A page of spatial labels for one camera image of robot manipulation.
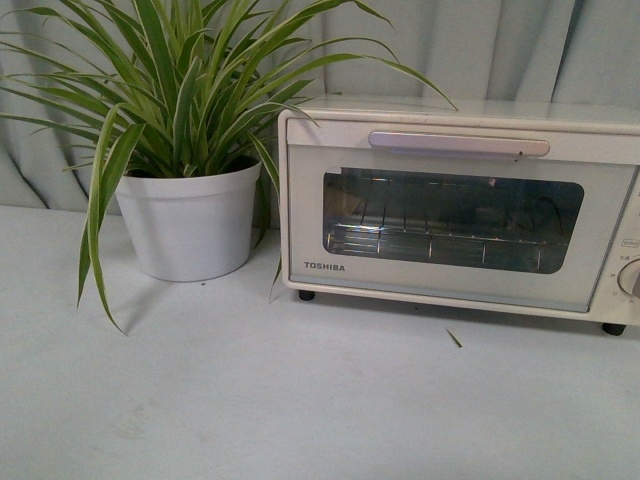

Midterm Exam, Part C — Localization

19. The white plastic flower pot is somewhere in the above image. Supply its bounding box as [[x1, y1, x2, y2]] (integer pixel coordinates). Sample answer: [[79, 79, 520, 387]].
[[116, 159, 261, 282]]

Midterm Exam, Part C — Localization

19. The white oven timer knob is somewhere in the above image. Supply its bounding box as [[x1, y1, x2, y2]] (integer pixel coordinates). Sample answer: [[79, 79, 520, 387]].
[[617, 259, 640, 298]]

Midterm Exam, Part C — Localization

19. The metal oven wire rack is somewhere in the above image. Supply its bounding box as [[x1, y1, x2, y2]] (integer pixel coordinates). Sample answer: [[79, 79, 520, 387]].
[[323, 174, 569, 274]]

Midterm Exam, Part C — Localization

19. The small fallen green leaf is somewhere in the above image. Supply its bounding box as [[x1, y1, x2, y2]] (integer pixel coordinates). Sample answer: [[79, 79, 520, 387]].
[[446, 329, 463, 348]]

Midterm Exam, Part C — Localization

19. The glass oven door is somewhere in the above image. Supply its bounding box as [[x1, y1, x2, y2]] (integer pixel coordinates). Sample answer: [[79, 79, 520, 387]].
[[285, 118, 640, 314]]

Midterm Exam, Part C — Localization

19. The green striped spider plant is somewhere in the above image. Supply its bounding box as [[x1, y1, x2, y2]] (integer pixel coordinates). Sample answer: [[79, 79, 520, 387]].
[[0, 0, 459, 337]]

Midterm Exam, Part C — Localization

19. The silver oven door handle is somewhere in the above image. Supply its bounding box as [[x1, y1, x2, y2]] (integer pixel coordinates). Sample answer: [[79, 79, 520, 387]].
[[368, 131, 550, 157]]

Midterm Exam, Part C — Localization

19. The white Toshiba toaster oven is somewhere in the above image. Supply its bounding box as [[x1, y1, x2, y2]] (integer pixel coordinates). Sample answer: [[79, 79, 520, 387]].
[[276, 93, 640, 337]]

